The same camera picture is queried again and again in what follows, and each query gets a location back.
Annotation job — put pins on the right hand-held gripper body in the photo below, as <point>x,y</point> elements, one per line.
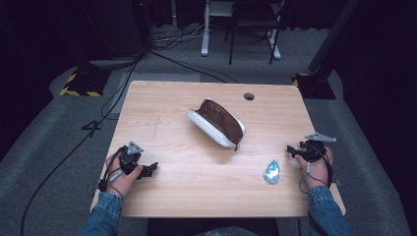
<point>315,148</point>

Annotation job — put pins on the yellow-black striped stand base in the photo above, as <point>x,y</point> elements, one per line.
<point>86,83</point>
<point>313,86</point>

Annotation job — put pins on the white desk frame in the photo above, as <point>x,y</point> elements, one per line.
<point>206,36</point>

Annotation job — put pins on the black slanted stand pole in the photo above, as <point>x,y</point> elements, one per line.
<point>331,39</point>

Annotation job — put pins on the white pouch with brown lining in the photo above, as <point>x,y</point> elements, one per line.
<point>219,126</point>

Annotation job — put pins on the person's lap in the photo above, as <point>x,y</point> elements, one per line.
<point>226,231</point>

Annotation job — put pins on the black chair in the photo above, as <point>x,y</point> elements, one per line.
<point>252,19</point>

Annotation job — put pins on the light blue teardrop packet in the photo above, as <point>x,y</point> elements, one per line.
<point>272,172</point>

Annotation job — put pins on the dark stand column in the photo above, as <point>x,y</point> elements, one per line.
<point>114,29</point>

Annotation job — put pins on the person's left hand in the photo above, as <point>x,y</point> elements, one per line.
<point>124,183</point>

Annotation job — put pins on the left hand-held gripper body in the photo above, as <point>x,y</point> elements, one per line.
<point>130,157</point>

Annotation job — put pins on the person's right hand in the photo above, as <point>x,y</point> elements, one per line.
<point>317,172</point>

